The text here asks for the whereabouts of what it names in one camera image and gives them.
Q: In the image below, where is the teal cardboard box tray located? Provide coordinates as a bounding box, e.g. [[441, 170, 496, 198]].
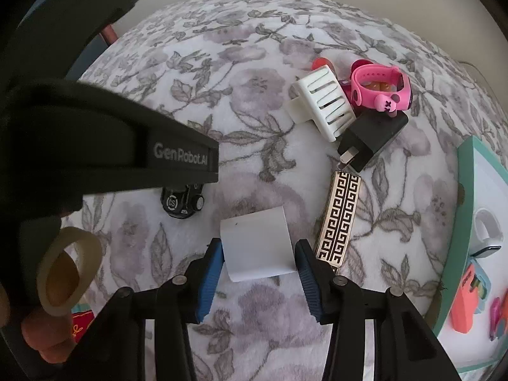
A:
[[431, 135, 508, 374]]

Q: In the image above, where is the red printed cloth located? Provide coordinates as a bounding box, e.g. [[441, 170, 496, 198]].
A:
[[69, 304, 98, 344]]

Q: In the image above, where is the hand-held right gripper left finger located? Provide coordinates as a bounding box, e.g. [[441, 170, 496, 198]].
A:
[[63, 237, 225, 381]]

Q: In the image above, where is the greek-key patterned lighter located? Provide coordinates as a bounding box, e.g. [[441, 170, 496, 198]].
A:
[[313, 170, 362, 273]]

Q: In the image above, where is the orange and blue toy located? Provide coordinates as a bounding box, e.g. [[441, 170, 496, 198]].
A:
[[450, 258, 493, 334]]

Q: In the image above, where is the pink wrist watch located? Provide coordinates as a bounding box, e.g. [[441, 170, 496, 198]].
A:
[[351, 63, 413, 119]]

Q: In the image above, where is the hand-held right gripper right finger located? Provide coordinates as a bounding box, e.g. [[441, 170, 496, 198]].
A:
[[294, 239, 461, 381]]

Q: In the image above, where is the beige rubber ring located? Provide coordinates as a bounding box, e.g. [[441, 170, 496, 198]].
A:
[[37, 227, 102, 318]]

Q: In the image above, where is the white wrist band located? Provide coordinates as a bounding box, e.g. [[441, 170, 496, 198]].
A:
[[470, 207, 505, 255]]

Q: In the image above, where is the black charger plug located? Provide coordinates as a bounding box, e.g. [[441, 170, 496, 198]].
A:
[[337, 110, 409, 173]]

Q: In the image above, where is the person's left hand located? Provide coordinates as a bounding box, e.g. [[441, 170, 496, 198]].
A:
[[0, 282, 77, 366]]

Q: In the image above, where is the black toy car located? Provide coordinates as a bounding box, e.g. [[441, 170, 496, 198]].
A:
[[161, 182, 205, 219]]

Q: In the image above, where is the white claw hair clip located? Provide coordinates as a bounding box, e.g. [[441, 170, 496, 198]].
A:
[[288, 64, 357, 142]]

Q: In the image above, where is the dark blue panel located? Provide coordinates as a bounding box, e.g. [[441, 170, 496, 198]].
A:
[[65, 30, 109, 83]]

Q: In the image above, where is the thin grey cable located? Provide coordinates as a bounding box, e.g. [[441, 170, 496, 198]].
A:
[[459, 60, 487, 85]]

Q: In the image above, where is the magenta tube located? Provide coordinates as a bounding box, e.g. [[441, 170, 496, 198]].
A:
[[489, 296, 505, 342]]

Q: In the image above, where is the white rectangular block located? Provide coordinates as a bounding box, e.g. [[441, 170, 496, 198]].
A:
[[219, 205, 297, 283]]

